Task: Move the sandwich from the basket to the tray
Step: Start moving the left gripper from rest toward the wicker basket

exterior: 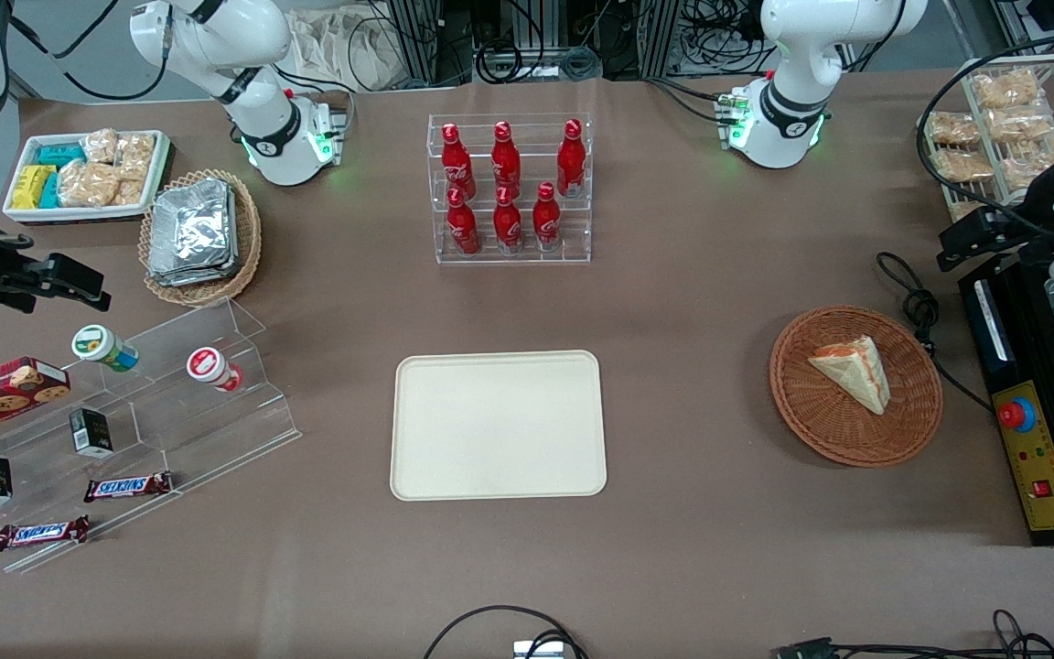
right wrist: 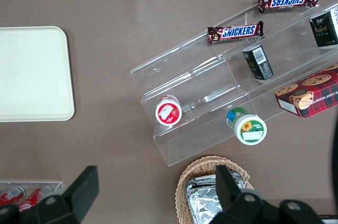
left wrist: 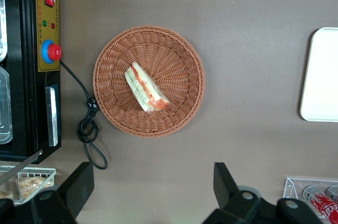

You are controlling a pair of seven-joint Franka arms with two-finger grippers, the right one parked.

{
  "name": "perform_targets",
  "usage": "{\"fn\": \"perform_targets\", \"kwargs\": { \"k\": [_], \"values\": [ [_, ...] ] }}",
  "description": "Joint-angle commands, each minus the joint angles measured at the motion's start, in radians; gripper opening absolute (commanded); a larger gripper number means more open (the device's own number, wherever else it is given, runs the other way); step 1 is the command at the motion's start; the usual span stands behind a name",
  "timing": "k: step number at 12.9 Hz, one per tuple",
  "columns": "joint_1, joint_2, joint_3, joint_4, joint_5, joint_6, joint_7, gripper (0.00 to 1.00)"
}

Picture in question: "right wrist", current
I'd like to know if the red strawberry yogurt cup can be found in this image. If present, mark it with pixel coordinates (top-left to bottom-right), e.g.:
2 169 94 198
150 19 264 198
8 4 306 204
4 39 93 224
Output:
155 95 183 126

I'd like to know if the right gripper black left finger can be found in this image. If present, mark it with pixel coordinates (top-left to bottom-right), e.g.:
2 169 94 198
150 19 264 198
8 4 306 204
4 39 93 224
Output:
25 165 100 224

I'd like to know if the red tartan cookie box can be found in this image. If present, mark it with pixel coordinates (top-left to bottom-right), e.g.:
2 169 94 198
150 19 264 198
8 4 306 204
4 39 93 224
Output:
274 62 338 119

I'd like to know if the foil wrapped pack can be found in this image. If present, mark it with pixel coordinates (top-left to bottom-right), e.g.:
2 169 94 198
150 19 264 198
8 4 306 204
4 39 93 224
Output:
186 171 248 191
185 181 225 224

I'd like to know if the green sunflower lid cup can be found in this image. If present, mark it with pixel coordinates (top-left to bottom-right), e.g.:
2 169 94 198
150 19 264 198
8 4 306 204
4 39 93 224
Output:
226 107 267 146

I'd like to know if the Snickers chocolate bar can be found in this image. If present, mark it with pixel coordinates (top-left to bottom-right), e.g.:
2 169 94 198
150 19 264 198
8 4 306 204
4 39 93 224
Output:
206 20 265 44
258 0 320 14

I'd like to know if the light wicker basket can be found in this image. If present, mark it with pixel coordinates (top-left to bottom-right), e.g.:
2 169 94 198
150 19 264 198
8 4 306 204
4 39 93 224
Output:
175 155 256 224

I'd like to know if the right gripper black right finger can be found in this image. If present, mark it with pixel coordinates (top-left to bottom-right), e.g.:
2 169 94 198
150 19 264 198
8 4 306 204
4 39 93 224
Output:
208 165 275 224

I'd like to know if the red cola bottle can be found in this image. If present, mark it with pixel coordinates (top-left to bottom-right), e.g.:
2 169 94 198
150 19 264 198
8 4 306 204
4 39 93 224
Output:
18 185 53 212
0 185 26 206

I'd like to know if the small black tea carton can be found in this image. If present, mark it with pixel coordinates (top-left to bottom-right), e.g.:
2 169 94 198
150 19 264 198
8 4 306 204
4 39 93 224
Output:
309 9 338 48
242 44 275 81

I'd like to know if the cream plastic serving tray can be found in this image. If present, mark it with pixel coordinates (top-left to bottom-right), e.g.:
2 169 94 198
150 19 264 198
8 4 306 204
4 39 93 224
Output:
0 25 76 123

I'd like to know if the clear acrylic bottle rack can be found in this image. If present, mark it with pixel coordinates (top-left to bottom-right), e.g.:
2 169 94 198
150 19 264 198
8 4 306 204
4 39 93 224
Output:
0 180 64 210

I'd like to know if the clear acrylic stepped display stand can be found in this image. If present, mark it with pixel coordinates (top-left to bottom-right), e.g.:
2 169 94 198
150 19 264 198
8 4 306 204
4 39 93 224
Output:
130 0 338 167

